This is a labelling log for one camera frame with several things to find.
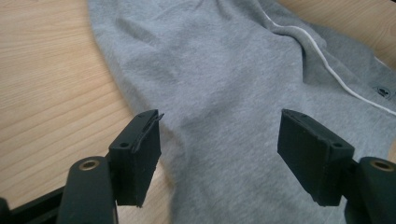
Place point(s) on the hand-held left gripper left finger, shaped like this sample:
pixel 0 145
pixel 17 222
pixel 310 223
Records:
pixel 137 161

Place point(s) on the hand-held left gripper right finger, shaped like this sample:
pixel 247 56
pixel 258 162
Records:
pixel 311 155

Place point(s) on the grey shorts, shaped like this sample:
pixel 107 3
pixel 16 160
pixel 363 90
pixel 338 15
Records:
pixel 224 77

